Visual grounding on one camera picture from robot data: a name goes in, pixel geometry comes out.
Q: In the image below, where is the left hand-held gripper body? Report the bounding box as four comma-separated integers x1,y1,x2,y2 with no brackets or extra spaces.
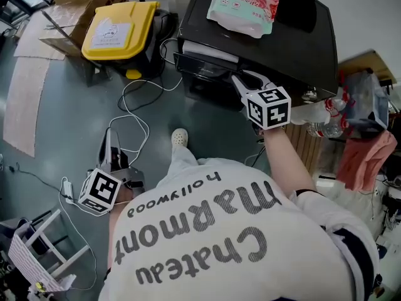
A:
77,147,146,217

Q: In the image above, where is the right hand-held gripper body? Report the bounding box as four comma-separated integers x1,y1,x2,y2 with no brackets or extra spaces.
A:
240,82,292,131

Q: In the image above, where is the white paper tray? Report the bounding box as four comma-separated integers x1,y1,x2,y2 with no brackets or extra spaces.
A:
173,39,242,78

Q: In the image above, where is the person's left forearm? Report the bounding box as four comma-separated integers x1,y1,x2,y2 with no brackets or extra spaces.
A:
109,186,135,214

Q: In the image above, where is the person's right forearm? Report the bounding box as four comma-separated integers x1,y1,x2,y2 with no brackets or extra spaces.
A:
261,127,317,197

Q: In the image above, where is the white power strip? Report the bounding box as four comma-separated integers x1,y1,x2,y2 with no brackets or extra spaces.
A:
62,179,75,205

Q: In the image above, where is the black printer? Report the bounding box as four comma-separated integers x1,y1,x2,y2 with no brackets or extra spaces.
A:
177,0,339,111

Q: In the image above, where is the brown slatted wooden panel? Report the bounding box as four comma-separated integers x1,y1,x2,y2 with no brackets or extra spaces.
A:
283,122,323,174

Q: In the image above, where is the white clog shoe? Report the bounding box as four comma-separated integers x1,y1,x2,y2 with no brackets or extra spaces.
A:
170,128,189,149

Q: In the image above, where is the grey metal stand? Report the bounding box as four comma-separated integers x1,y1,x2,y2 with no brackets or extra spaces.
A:
40,9,113,88

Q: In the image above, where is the light trouser leg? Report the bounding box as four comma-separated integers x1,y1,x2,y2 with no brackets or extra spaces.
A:
169,144,201,187

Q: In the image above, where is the pink and green pouch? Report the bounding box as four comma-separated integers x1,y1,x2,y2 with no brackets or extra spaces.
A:
206,0,280,39

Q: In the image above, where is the black cloth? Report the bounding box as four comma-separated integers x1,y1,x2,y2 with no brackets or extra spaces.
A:
274,0,317,34

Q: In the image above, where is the pale cardboard sheet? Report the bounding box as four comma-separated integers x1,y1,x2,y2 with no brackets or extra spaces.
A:
14,11,66,61
3,56,53,158

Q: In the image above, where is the grey blue plastic bag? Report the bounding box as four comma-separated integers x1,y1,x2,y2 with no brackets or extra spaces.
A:
341,70,391,133

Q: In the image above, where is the tan wooden board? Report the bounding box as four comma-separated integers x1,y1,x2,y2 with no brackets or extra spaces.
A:
338,49,395,89

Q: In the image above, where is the pink cloth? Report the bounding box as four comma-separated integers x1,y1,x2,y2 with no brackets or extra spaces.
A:
336,130,398,191

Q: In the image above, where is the white printed t-shirt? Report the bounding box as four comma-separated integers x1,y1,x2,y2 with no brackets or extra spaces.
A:
96,157,382,301

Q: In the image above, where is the black bin with yellow lid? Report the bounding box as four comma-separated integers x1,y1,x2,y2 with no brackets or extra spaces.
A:
81,1,161,80

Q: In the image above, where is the white cable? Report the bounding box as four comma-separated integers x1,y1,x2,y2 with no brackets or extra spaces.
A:
58,176,98,291
108,38,184,167

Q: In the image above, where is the black cable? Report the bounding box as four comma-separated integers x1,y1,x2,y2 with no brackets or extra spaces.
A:
0,163,68,199
117,78,165,112

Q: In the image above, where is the white stool frame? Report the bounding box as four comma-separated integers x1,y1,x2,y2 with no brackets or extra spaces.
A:
18,208,91,278

